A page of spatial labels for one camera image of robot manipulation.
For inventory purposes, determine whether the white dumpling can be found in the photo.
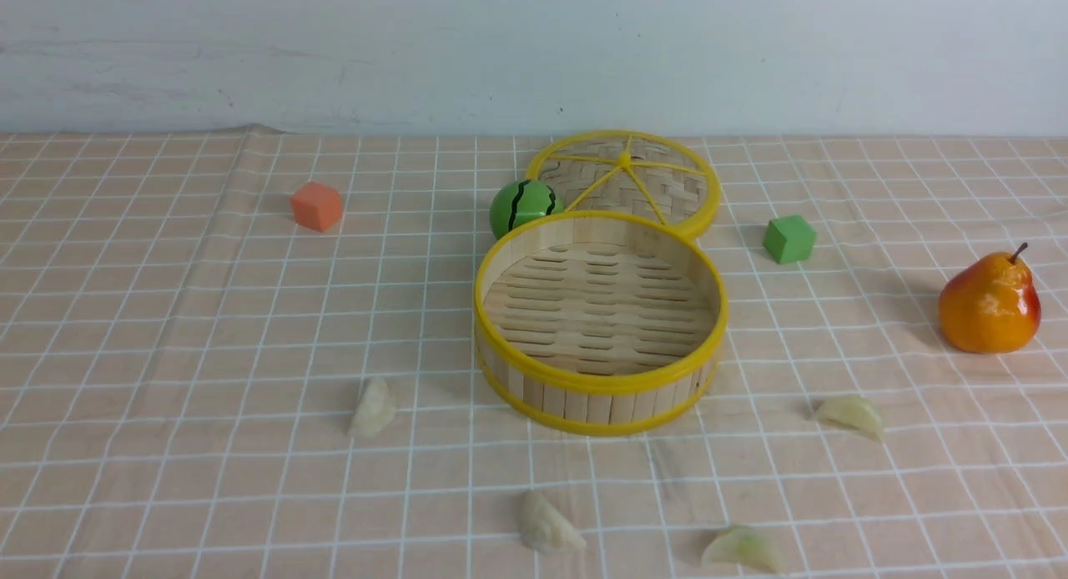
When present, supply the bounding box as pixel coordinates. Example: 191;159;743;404
518;491;587;555
347;377;398;439

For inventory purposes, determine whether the pale green dumpling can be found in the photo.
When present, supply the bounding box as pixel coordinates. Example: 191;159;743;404
698;525;787;576
812;394;884;444

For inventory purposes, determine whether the bamboo steamer tray yellow rim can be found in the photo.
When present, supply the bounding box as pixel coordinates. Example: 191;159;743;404
473;212;729;437

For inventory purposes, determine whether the bamboo steamer lid yellow rim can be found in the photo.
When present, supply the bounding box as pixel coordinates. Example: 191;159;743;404
523;129;722;240

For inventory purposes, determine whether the green toy watermelon ball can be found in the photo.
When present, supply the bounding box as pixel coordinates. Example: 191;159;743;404
489;179;564;239

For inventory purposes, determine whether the orange cube block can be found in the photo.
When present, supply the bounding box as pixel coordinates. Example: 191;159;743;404
290;181;345;232

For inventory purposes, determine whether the green cube block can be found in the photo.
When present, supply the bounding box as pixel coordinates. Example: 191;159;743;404
763;214;817;264

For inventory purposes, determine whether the checkered beige tablecloth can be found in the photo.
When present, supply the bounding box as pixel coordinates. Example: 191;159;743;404
1;128;1067;578

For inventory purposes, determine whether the orange toy pear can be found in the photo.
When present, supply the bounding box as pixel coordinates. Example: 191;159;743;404
938;242;1042;355

